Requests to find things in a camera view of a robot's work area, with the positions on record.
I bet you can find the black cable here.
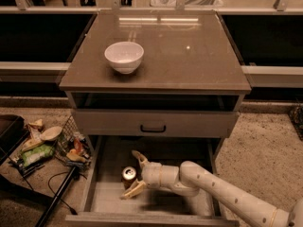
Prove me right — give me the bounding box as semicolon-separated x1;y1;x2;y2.
46;171;88;216

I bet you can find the small white dish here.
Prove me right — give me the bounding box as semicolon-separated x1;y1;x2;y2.
40;126;62;141

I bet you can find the closed drawer with black handle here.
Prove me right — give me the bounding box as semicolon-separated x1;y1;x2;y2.
72;109;240;138

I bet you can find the white ceramic bowl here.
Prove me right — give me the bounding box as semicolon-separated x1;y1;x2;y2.
104;42;144;74

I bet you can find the grey drawer cabinet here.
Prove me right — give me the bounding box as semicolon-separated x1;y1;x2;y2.
59;9;252;163

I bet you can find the green snack bag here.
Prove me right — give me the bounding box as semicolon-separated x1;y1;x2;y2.
21;144;54;167

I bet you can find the black wire basket right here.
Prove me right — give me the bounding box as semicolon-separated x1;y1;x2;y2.
289;106;303;141

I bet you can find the orange soda can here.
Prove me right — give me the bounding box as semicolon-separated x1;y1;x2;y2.
121;166;136;189

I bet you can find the open bottom drawer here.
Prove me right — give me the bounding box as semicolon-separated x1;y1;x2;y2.
66;136;239;227

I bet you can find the black pole on floor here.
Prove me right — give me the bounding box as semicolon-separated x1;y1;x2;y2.
35;166;79;227

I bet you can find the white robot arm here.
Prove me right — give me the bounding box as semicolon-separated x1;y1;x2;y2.
121;150;303;227

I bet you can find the wire basket with items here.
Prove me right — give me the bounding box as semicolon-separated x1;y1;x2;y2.
55;116;91;170

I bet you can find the black bin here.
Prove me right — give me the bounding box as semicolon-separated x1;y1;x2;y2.
0;114;29;165

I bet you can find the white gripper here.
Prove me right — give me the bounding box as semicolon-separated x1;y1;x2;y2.
120;150;179;200

